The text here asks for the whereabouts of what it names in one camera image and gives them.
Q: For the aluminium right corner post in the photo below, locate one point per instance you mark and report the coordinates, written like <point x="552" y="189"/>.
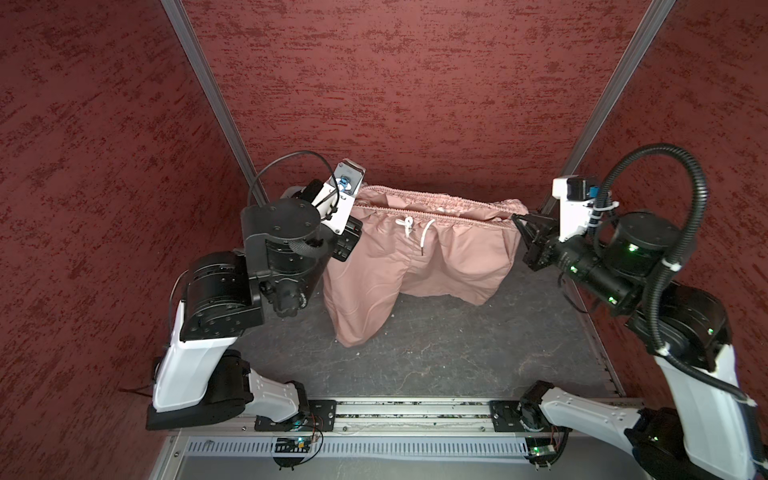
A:
<point x="652" y="21"/>

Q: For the left green circuit board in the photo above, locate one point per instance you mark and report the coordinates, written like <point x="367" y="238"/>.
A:
<point x="292" y="445"/>

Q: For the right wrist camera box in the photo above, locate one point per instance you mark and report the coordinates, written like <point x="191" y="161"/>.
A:
<point x="576" y="196"/>

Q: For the green circuit board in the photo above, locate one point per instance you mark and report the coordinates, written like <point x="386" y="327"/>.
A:
<point x="292" y="445"/>
<point x="541" y="452"/>

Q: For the right green circuit board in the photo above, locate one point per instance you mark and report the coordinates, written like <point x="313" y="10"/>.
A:
<point x="541" y="452"/>

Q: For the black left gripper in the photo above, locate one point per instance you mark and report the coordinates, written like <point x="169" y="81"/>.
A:
<point x="347" y="239"/>

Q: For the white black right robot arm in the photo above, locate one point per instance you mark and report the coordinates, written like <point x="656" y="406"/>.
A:
<point x="712" y="430"/>

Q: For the pink drawstring shorts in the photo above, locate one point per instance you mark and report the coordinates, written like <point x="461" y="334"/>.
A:
<point x="418" y="244"/>

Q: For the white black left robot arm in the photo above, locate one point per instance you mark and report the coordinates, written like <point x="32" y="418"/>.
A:
<point x="287" y="244"/>

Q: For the aluminium corner post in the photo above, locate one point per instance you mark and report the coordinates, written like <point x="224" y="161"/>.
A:
<point x="652" y="21"/>
<point x="184" y="31"/>

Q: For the aluminium left corner post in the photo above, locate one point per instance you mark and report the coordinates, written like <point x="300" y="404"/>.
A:
<point x="184" y="31"/>

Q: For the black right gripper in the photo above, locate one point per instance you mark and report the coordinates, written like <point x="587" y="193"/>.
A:
<point x="547" y="237"/>

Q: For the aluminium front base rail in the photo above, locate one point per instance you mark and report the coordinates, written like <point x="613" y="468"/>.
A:
<point x="381" y="416"/>

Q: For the white slotted cable duct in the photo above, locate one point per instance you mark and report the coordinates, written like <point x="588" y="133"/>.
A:
<point x="491" y="449"/>

